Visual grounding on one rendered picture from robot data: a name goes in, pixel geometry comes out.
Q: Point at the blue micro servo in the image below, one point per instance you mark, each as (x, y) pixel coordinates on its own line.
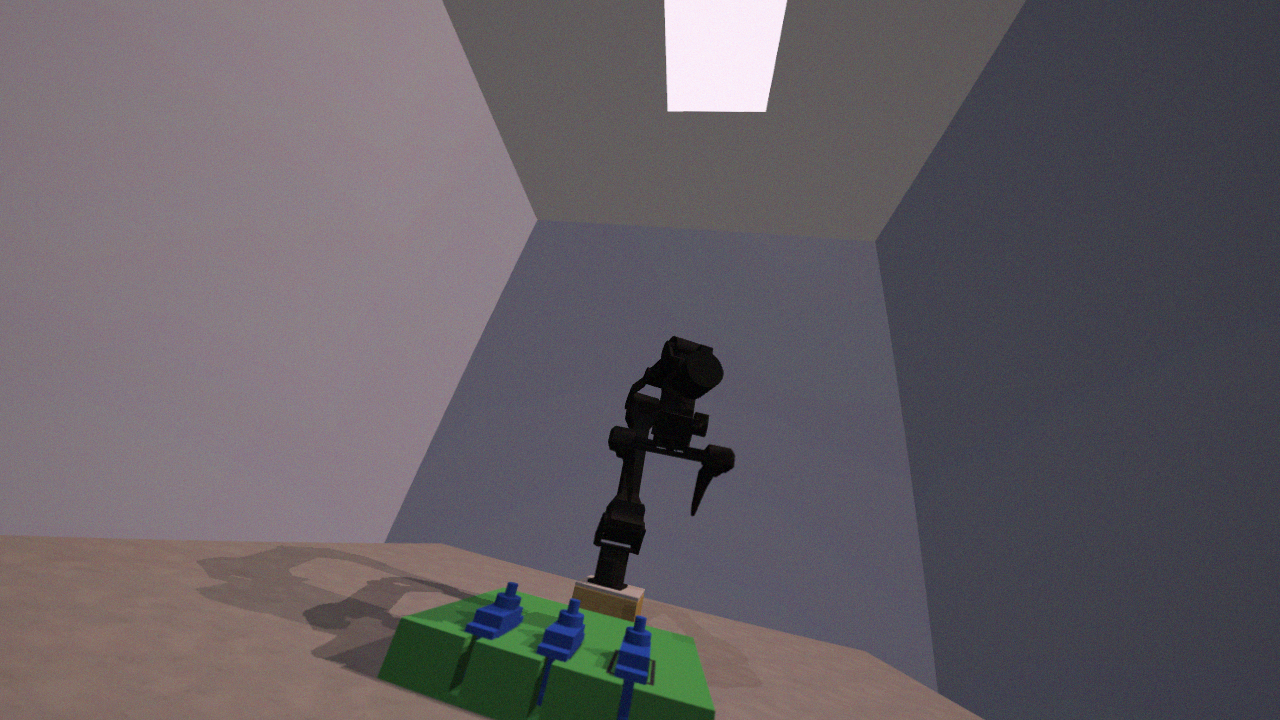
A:
(633, 662)

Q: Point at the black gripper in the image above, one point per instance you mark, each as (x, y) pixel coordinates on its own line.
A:
(714, 459)

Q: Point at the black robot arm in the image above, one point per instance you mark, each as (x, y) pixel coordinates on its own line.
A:
(685, 372)

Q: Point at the green flat panel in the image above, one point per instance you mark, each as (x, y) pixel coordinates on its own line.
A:
(508, 655)

